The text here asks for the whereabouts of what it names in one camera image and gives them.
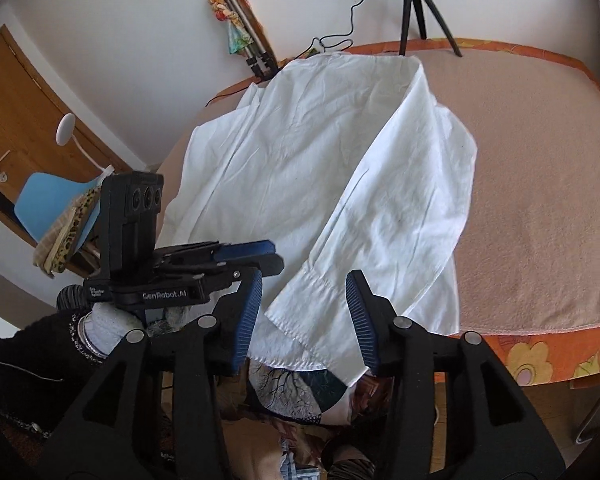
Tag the white shirt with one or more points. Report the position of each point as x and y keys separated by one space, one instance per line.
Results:
x=305 y=160

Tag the leopard print cloth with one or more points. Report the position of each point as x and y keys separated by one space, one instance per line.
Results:
x=64 y=240

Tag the blue chair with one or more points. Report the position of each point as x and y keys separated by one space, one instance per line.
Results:
x=39 y=195

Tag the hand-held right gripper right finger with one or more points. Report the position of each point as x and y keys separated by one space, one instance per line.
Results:
x=357 y=320

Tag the metal frame leg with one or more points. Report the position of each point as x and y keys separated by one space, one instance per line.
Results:
x=587 y=422

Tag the black tripod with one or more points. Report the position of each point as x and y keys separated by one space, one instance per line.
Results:
x=406 y=10

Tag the person's left hand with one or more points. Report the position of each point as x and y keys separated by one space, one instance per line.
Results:
x=107 y=325

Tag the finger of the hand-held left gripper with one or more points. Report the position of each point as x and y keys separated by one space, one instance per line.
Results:
x=245 y=249
x=260 y=265

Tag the wooden door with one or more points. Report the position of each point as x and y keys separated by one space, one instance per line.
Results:
x=19 y=110

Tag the person's left forearm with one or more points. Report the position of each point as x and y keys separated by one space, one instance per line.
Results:
x=29 y=355

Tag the person's patterned clothing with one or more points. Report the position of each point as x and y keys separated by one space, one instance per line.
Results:
x=290 y=390

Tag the silver tripod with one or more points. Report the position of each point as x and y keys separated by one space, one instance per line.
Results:
x=252 y=35

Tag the white lamp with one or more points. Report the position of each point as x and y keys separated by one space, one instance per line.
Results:
x=65 y=127

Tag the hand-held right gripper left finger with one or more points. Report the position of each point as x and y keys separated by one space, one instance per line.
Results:
x=250 y=310

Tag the colourful patterned cloth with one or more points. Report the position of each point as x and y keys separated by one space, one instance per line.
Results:
x=234 y=37

